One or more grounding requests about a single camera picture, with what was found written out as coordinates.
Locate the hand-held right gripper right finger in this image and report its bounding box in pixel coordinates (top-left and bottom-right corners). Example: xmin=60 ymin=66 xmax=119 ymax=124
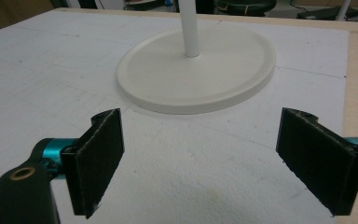
xmin=275 ymin=107 xmax=358 ymax=217

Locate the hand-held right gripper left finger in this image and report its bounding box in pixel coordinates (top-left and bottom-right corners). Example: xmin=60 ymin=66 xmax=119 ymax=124
xmin=60 ymin=107 xmax=126 ymax=219

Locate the white table mat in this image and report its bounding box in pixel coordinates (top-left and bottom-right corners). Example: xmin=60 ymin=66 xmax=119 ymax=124
xmin=0 ymin=7 xmax=350 ymax=224

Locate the white round-base stand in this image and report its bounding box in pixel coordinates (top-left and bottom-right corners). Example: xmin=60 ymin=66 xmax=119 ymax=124
xmin=117 ymin=0 xmax=277 ymax=116

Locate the dark flat floor base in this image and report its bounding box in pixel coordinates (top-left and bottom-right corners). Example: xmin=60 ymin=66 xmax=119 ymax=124
xmin=296 ymin=5 xmax=358 ymax=21

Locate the white pole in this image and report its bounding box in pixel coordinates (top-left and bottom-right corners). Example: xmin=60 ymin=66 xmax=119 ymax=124
xmin=336 ymin=0 xmax=352 ymax=21

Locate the dark green bag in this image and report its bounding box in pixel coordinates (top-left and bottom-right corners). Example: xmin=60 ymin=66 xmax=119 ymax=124
xmin=216 ymin=0 xmax=278 ymax=17

